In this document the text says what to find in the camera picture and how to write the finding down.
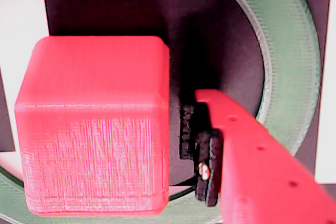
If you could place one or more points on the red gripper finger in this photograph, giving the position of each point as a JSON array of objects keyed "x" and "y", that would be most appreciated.
[{"x": 262, "y": 176}]

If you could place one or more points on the red cube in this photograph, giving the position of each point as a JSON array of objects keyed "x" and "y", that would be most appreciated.
[{"x": 92, "y": 103}]

